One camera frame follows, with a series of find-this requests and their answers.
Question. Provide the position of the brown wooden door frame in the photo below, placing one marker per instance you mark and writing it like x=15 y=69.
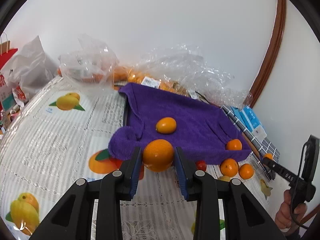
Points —
x=271 y=53

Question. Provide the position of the red paper shopping bag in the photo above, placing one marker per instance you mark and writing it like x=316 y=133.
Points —
x=7 y=98

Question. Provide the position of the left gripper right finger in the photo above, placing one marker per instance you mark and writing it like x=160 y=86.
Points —
x=197 y=185

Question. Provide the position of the red cherry tomato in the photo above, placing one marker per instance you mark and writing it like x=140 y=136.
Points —
x=201 y=165

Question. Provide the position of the small orange mandarin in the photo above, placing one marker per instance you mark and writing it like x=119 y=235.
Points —
x=234 y=145

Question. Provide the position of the grey checkered cloth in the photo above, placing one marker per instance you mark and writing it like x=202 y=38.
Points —
x=259 y=148

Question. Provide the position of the large orange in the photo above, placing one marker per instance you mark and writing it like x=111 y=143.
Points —
x=229 y=167

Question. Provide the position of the clear bag of oranges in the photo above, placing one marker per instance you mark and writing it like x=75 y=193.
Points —
x=131 y=74

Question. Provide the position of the crumpled clear plastic bag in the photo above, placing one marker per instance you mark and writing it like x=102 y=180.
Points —
x=185 y=64

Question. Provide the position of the black tray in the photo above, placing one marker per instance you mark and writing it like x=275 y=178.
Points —
x=126 y=109

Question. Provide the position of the oval orange fruit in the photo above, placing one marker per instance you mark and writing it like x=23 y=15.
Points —
x=166 y=125

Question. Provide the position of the green yellow small fruit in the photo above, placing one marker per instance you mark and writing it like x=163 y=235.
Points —
x=224 y=178

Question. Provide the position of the white plastic bag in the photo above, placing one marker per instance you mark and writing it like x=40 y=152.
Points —
x=29 y=70

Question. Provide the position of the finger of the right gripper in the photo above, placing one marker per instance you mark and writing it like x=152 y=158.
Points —
x=272 y=166

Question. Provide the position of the purple towel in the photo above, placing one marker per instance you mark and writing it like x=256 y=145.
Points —
x=202 y=131

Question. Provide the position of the blue tissue box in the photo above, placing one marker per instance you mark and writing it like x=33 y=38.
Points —
x=251 y=122

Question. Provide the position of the person's right hand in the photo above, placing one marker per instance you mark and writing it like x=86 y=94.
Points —
x=283 y=218

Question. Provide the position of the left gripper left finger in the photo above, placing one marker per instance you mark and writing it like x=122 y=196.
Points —
x=120 y=185

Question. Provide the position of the fruit print tablecloth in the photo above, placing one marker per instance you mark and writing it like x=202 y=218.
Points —
x=46 y=150

